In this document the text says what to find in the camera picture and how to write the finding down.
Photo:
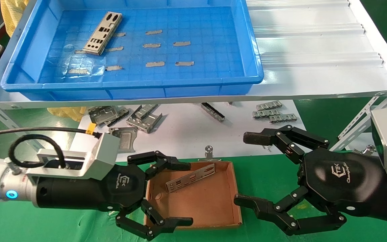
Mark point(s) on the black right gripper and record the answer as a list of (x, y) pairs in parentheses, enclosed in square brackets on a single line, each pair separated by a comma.
[(343, 178)]

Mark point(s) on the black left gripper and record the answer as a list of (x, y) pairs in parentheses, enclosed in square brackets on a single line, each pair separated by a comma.
[(113, 191)]

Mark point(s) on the metal io shield plate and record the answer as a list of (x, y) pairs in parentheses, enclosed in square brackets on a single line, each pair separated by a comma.
[(190, 178), (102, 33)]

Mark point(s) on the brown cardboard box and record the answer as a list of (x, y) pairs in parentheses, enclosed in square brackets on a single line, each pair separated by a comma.
[(207, 201)]

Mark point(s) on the blue plastic tray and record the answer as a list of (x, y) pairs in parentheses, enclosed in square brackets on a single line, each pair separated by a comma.
[(207, 50)]

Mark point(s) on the green table cloth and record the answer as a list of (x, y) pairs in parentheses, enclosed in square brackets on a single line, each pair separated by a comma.
[(264, 174)]

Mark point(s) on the small ribbed metal clip strip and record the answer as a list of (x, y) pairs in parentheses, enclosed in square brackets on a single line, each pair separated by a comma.
[(265, 113), (283, 118), (269, 106)]

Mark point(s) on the white board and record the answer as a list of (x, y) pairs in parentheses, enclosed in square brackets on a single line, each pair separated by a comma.
[(186, 134)]

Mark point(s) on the long narrow metal strip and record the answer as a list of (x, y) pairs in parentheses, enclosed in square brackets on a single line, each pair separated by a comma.
[(213, 112)]

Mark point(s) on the white metal shelf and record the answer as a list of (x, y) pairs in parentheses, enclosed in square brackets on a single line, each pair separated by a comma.
[(314, 50)]

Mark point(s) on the flat grey metal frame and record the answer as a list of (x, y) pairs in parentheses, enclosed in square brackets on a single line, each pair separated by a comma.
[(128, 141)]

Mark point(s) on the grey sheet metal bracket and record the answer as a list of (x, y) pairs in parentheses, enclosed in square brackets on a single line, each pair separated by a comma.
[(144, 117), (104, 116), (123, 114)]

